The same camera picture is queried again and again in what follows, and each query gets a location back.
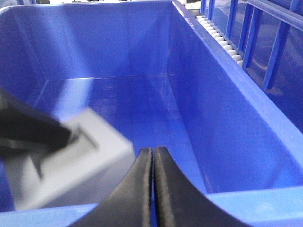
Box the white roller track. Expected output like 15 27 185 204
196 15 243 67

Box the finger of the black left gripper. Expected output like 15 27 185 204
0 89 72 157

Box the blue stacked bin lower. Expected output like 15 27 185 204
199 0 303 130

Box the gray square hollow base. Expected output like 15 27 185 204
4 108 135 210

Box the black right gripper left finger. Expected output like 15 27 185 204
71 148 153 227

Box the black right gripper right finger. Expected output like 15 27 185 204
154 147 244 227

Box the blue target bin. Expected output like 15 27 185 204
0 0 303 227

